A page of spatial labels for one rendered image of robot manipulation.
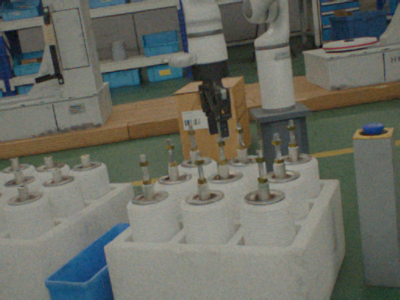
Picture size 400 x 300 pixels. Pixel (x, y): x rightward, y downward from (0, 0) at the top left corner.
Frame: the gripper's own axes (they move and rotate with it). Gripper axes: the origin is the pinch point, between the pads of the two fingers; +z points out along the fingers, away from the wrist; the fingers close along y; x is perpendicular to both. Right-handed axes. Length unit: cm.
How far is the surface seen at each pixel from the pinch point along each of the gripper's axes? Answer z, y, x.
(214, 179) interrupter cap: 10.0, 0.1, 2.3
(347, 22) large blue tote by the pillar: 4, 370, -248
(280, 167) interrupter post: 7.9, -8.5, -8.9
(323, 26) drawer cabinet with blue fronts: 10, 468, -275
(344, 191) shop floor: 35, 40, -49
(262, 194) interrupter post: 9.1, -17.5, -1.2
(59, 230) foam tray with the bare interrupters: 17.5, 12.9, 35.0
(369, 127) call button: 2.4, -13.6, -25.9
